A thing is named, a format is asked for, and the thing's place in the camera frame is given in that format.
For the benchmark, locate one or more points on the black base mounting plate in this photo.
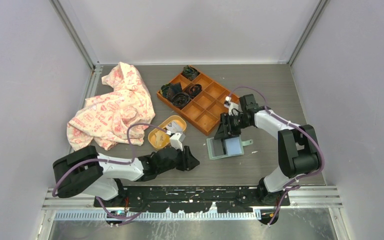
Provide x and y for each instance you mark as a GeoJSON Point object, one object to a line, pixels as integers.
{"type": "Point", "coordinates": [194, 199]}

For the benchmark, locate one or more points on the orange compartment tray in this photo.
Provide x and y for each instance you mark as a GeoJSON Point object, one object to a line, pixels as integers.
{"type": "Point", "coordinates": [203, 112]}

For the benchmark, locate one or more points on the coiled black belt small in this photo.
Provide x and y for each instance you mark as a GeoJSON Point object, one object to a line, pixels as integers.
{"type": "Point", "coordinates": [193, 90]}

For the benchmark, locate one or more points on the pink patterned cloth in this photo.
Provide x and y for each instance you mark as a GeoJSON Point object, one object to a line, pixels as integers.
{"type": "Point", "coordinates": [118, 117]}

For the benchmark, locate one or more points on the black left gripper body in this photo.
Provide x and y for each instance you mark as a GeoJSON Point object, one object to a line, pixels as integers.
{"type": "Point", "coordinates": [178, 162]}

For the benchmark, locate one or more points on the black credit card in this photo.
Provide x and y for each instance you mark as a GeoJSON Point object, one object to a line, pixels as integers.
{"type": "Point", "coordinates": [224, 145]}
{"type": "Point", "coordinates": [217, 147]}

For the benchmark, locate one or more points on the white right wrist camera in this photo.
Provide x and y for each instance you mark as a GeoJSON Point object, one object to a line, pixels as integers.
{"type": "Point", "coordinates": [232, 108]}

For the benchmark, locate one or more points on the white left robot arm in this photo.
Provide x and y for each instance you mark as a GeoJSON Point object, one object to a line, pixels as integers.
{"type": "Point", "coordinates": [86, 171]}

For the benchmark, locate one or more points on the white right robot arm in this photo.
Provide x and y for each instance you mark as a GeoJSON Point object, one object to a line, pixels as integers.
{"type": "Point", "coordinates": [299, 154]}

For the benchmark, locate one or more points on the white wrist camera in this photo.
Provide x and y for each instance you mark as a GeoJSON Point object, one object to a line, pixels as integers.
{"type": "Point", "coordinates": [176, 139]}
{"type": "Point", "coordinates": [232, 108]}

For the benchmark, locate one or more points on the white credit card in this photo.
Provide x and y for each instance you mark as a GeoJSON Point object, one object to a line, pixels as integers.
{"type": "Point", "coordinates": [174, 127]}

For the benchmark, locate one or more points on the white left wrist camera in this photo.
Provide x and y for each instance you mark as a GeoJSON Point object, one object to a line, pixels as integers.
{"type": "Point", "coordinates": [176, 139]}

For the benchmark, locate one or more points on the dark folded fabric item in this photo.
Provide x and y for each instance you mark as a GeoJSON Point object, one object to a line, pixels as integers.
{"type": "Point", "coordinates": [169, 90]}

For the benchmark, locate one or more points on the aluminium frame rail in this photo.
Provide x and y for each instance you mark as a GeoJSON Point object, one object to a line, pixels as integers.
{"type": "Point", "coordinates": [307, 197]}

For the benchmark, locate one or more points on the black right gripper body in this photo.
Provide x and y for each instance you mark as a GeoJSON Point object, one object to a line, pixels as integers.
{"type": "Point", "coordinates": [237, 123]}

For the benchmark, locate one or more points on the green card holder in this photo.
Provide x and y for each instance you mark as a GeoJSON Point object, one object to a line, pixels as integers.
{"type": "Point", "coordinates": [234, 146]}

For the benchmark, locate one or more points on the yellow oval dish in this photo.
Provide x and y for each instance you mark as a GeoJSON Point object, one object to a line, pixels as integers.
{"type": "Point", "coordinates": [158, 137]}

